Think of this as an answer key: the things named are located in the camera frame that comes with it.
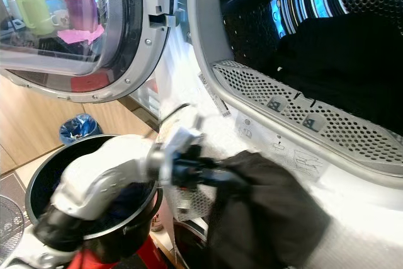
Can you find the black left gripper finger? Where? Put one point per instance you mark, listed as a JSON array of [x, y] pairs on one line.
[[232, 178]]

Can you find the black garment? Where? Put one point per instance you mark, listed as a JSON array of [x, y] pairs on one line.
[[271, 218]]

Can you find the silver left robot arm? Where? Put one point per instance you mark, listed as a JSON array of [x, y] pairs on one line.
[[101, 174]]

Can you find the white washing machine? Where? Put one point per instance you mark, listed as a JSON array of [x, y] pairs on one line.
[[302, 149]]

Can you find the black clothes pile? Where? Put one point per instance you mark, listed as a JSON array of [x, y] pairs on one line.
[[340, 67]]

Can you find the white mesh laundry bag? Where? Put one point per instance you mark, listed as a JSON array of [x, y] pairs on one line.
[[195, 205]]

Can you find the dark blue garment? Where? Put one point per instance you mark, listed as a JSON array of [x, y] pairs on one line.
[[132, 200]]

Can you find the bin with blue bag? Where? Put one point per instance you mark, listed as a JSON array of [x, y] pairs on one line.
[[79, 129]]

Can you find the grey floor mat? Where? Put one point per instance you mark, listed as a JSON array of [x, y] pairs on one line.
[[12, 187]]

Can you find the white floor fan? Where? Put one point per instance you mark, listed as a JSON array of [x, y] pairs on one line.
[[9, 228]]

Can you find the black round laundry bucket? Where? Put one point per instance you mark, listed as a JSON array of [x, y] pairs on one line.
[[44, 181]]

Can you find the wooden cabinet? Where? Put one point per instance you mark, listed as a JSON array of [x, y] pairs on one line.
[[31, 118]]

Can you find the pink cloth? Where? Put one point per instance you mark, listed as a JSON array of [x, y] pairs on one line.
[[79, 34]]

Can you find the round glass washer door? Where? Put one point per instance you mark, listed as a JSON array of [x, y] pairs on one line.
[[75, 23]]

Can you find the pink plastic cup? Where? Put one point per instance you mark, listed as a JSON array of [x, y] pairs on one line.
[[80, 9]]

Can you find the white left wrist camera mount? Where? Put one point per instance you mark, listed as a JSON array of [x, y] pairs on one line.
[[182, 138]]

